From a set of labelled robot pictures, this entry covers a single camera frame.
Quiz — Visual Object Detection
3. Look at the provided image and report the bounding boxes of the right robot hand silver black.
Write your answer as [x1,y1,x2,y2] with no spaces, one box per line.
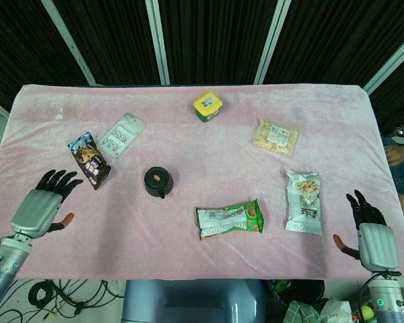
[333,189,402,272]

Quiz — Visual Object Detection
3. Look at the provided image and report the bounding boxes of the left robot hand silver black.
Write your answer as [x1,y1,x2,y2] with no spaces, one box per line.
[9,169,85,240]

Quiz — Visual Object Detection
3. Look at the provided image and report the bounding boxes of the black teapot lid orange knob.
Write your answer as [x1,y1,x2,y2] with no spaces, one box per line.
[145,166,170,190]

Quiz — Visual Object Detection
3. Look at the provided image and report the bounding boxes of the black teapot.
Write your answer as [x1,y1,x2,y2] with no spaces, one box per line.
[141,166,175,200]

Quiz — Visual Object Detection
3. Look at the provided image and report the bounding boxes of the dark brown blue snack bag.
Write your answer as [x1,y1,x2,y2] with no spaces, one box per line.
[66,131,112,191]

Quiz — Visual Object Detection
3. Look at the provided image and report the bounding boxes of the white plastic bag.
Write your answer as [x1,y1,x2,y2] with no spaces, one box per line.
[317,297,353,323]

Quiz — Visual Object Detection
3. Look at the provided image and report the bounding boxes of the silver green snack bag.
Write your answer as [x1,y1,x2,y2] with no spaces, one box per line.
[284,169,324,237]

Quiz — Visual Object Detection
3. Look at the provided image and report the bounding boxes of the black mesh basket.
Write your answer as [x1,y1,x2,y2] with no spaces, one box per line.
[265,279,326,308]

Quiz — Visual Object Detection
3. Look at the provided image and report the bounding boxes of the green checkered cloth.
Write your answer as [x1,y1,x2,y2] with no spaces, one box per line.
[283,299,321,323]

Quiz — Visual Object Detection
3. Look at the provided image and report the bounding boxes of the blister pack card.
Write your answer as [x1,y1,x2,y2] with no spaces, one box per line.
[97,112,147,160]

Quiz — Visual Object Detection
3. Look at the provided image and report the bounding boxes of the clear bag yellow snacks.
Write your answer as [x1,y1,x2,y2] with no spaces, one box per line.
[252,118,300,159]

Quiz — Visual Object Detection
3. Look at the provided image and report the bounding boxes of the green white snack bag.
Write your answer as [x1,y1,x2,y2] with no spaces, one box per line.
[195,199,265,241]

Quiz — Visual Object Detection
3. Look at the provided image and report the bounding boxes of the pink fuzzy table cloth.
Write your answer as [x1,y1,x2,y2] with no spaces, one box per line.
[0,83,404,281]

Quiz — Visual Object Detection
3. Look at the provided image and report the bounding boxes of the blue grey robot torso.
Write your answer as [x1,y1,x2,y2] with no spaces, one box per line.
[122,279,267,323]

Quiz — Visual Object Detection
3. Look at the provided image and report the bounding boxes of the green jar yellow lid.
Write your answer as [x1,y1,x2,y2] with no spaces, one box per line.
[192,90,224,124]

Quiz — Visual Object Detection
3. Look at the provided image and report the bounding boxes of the black curtain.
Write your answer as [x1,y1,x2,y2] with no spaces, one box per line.
[0,0,404,135]

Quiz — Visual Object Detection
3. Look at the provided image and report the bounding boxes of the black coiled cable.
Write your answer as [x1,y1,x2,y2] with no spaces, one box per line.
[28,280,60,309]

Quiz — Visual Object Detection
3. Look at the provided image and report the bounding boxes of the tangled floor cables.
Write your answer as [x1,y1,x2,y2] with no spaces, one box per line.
[0,279,126,323]

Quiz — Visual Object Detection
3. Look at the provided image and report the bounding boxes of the white frame post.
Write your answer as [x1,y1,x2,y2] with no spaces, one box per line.
[145,0,171,85]
[253,0,292,85]
[363,28,404,97]
[40,0,97,86]

